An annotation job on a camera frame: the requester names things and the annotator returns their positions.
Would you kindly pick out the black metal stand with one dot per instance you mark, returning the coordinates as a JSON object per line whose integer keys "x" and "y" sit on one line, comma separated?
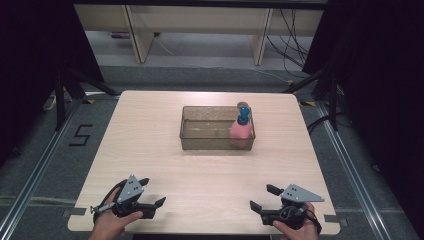
{"x": 60, "y": 100}
{"x": 333, "y": 100}

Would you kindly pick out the metal floor rail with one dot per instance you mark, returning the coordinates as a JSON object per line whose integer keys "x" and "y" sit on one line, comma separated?
{"x": 350, "y": 173}
{"x": 36, "y": 170}

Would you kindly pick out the grey tape strip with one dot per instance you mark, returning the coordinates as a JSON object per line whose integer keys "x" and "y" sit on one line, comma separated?
{"x": 335, "y": 220}
{"x": 74, "y": 212}

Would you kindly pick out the person's right hand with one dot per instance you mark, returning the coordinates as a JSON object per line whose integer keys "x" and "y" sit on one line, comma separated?
{"x": 300, "y": 231}

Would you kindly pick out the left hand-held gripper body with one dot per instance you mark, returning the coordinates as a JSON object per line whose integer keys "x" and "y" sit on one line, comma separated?
{"x": 129, "y": 190}

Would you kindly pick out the person's left hand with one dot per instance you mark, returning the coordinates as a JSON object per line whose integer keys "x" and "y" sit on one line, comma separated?
{"x": 111, "y": 222}

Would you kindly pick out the beige wooden desk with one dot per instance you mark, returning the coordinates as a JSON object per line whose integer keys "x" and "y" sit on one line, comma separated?
{"x": 143, "y": 40}

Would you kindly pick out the pink bottle with blue cap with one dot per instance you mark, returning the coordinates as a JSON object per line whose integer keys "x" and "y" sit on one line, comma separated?
{"x": 241, "y": 130}

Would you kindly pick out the transparent brown plastic bin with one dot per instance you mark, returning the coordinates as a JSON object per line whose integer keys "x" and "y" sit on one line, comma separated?
{"x": 206, "y": 133}

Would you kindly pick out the yellow floor tape piece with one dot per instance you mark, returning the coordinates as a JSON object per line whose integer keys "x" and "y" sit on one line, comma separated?
{"x": 87, "y": 101}
{"x": 308, "y": 103}

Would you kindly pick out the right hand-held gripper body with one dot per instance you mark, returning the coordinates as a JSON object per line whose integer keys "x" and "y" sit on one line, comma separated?
{"x": 293, "y": 206}

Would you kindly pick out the round grey table grommet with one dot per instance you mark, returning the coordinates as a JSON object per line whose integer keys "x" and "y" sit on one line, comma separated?
{"x": 242, "y": 103}

